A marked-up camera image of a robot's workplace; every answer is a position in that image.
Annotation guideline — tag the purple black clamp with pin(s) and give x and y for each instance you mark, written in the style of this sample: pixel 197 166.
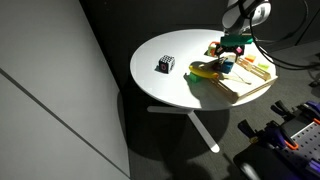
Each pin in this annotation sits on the purple black clamp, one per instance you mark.
pixel 293 108
pixel 266 131

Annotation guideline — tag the lime green toy block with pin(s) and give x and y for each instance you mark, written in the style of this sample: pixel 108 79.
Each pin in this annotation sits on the lime green toy block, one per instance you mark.
pixel 263 65

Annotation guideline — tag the orange toy block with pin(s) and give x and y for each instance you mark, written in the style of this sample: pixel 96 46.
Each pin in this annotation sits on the orange toy block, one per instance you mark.
pixel 250 58

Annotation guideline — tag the black white patterned cube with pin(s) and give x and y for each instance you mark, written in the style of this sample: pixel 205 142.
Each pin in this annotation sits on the black white patterned cube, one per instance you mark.
pixel 166 64

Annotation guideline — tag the yellow banana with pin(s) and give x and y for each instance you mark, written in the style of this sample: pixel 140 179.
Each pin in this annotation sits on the yellow banana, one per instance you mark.
pixel 203 71

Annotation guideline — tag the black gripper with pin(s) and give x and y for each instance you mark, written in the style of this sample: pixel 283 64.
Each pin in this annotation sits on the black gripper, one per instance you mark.
pixel 230 47

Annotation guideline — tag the grey perforated board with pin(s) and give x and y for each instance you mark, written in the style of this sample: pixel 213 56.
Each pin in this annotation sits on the grey perforated board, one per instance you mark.
pixel 308 140

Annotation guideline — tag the white table base legs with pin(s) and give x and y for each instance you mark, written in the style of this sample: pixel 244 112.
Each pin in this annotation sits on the white table base legs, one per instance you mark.
pixel 200 126

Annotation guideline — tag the dark green toy block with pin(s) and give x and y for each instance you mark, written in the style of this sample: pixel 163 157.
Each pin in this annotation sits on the dark green toy block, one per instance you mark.
pixel 194 77

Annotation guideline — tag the grey toy block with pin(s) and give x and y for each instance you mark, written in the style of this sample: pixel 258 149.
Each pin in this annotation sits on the grey toy block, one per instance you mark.
pixel 230 58

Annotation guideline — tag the light wooden box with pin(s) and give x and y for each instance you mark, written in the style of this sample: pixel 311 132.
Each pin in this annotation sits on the light wooden box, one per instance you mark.
pixel 246 83

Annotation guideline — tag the multicoloured patterned soft block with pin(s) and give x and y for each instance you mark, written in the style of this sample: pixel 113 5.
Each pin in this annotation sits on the multicoloured patterned soft block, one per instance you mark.
pixel 212 50

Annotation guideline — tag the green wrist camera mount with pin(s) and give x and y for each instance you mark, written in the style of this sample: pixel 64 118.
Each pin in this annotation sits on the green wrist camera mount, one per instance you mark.
pixel 236 40

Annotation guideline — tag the blue toy block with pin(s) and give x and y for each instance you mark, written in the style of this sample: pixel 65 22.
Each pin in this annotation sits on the blue toy block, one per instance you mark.
pixel 228 67

